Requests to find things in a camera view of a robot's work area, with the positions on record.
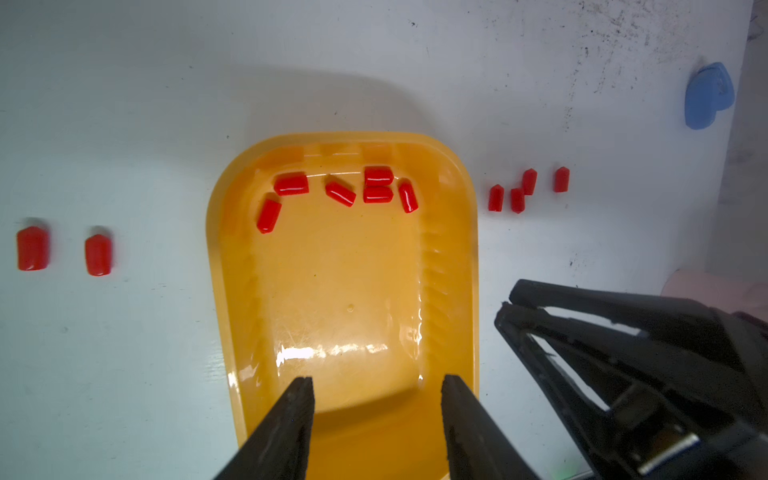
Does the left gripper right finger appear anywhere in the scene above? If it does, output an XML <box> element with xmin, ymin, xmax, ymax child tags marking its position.
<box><xmin>441</xmin><ymin>375</ymin><xmax>538</xmax><ymax>480</ymax></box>

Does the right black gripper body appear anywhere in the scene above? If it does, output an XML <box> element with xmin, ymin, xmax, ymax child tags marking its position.
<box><xmin>590</xmin><ymin>309</ymin><xmax>767</xmax><ymax>479</ymax></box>

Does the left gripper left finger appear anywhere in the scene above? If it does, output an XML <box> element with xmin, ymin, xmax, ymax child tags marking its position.
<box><xmin>217</xmin><ymin>377</ymin><xmax>315</xmax><ymax>480</ymax></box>

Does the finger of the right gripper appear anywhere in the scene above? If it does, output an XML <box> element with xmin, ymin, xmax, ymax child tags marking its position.
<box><xmin>509</xmin><ymin>280</ymin><xmax>720</xmax><ymax>360</ymax></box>
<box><xmin>494</xmin><ymin>302</ymin><xmax>636</xmax><ymax>479</ymax></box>

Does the red sleeve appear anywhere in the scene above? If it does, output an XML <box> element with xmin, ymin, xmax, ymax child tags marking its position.
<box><xmin>398</xmin><ymin>180</ymin><xmax>419</xmax><ymax>214</ymax></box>
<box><xmin>325</xmin><ymin>181</ymin><xmax>357</xmax><ymax>207</ymax></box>
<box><xmin>487</xmin><ymin>185</ymin><xmax>505</xmax><ymax>212</ymax></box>
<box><xmin>521</xmin><ymin>168</ymin><xmax>538</xmax><ymax>196</ymax></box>
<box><xmin>274</xmin><ymin>173</ymin><xmax>310</xmax><ymax>197</ymax></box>
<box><xmin>256</xmin><ymin>198</ymin><xmax>282</xmax><ymax>234</ymax></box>
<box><xmin>16</xmin><ymin>226</ymin><xmax>50</xmax><ymax>271</ymax></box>
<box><xmin>364</xmin><ymin>166</ymin><xmax>394</xmax><ymax>187</ymax></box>
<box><xmin>363</xmin><ymin>186</ymin><xmax>394</xmax><ymax>204</ymax></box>
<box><xmin>510</xmin><ymin>188</ymin><xmax>526</xmax><ymax>214</ymax></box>
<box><xmin>553</xmin><ymin>167</ymin><xmax>570</xmax><ymax>193</ymax></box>
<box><xmin>84</xmin><ymin>234</ymin><xmax>113</xmax><ymax>277</ymax></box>

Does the yellow plastic storage box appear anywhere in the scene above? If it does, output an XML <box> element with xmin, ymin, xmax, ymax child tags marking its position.
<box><xmin>206</xmin><ymin>132</ymin><xmax>479</xmax><ymax>479</ymax></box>

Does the blue plastic clip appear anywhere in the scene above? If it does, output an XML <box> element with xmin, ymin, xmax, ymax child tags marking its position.
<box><xmin>684</xmin><ymin>62</ymin><xmax>735</xmax><ymax>130</ymax></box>

